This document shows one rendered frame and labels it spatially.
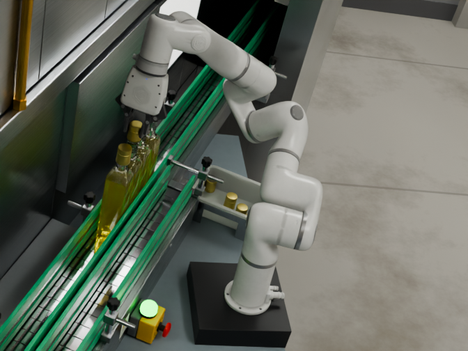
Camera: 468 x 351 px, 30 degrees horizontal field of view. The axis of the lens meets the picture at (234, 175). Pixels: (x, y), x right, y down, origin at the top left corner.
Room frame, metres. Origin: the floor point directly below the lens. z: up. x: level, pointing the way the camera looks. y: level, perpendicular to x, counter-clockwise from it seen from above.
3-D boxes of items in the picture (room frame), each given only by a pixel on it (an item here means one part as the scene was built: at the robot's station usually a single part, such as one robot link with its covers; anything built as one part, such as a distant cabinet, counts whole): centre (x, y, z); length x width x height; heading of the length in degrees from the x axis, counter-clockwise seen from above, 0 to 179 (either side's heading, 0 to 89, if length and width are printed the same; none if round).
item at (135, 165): (1.73, 0.27, 0.99); 0.06 x 0.06 x 0.21; 82
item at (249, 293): (1.64, -0.13, 0.89); 0.16 x 0.13 x 0.15; 107
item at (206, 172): (1.92, 0.11, 0.95); 0.17 x 0.03 x 0.12; 81
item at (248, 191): (2.01, -0.01, 0.80); 0.22 x 0.17 x 0.09; 81
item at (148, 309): (1.48, 0.11, 0.84); 0.04 x 0.04 x 0.03
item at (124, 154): (1.67, 0.27, 1.14); 0.04 x 0.04 x 0.04
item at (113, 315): (1.32, 0.16, 0.94); 0.07 x 0.04 x 0.13; 81
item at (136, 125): (1.73, 0.27, 1.17); 0.04 x 0.04 x 0.04
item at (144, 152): (1.78, 0.26, 0.99); 0.06 x 0.06 x 0.21; 80
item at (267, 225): (1.64, -0.12, 1.05); 0.13 x 0.10 x 0.16; 90
